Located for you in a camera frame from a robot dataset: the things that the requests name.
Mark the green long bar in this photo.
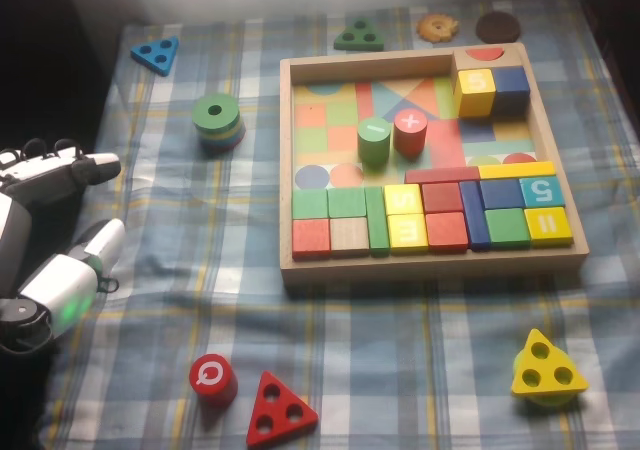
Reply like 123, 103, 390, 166
364, 185, 391, 259

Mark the red wooden ring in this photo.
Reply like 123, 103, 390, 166
202, 129, 247, 155

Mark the dark red long bar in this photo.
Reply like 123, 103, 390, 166
404, 166, 481, 185

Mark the green cylinder with minus sign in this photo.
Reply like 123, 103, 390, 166
356, 116, 392, 167

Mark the blue plaid tablecloth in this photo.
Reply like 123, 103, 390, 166
37, 0, 640, 450

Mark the blue long bar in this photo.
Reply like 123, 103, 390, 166
458, 180, 490, 251

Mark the brown round toy cookie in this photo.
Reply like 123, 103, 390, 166
474, 10, 522, 45

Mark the blue wooden cube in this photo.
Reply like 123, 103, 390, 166
492, 65, 531, 117

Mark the green wooden ring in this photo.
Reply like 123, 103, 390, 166
191, 93, 240, 139

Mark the yellow long bar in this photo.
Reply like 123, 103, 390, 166
477, 160, 557, 181

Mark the blue wooden ring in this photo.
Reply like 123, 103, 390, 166
199, 122, 246, 149

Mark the wooden tray with colourful print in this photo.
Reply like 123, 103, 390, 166
278, 42, 591, 287

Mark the green triangle with three holes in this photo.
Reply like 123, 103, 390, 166
333, 17, 387, 52

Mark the red triangle with three holes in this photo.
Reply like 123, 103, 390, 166
246, 369, 320, 449

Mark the blue triangle with three holes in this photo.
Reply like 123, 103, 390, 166
129, 34, 180, 78

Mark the red cylinder with plus sign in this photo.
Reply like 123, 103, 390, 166
392, 108, 429, 159

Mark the red cylinder with Q print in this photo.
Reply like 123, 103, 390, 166
188, 353, 239, 407

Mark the beige flower-shaped toy cookie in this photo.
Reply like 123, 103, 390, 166
416, 13, 460, 44

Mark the yellow wooden ring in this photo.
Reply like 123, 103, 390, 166
198, 119, 244, 142

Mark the yellow block white S print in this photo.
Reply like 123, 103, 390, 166
453, 68, 497, 119
383, 183, 425, 217

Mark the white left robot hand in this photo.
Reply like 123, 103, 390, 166
0, 138, 126, 356

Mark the yellow triangle with three holes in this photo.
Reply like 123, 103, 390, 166
509, 328, 590, 397

